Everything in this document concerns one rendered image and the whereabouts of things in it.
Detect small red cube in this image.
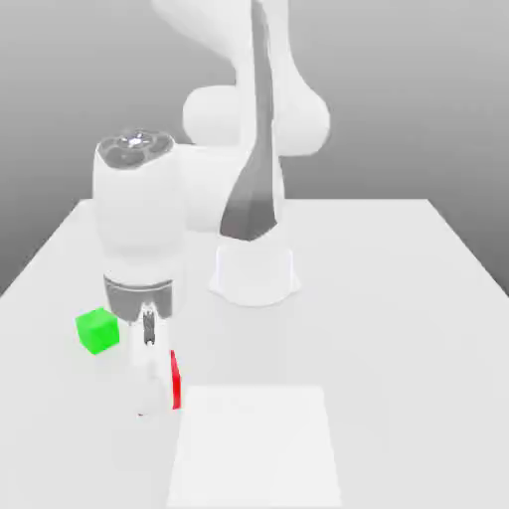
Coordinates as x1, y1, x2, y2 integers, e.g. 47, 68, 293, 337
136, 349, 183, 418

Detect small green cube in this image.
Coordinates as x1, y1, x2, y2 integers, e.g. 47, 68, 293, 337
75, 306, 120, 356

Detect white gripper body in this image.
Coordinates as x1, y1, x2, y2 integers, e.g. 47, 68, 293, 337
129, 317, 175, 415

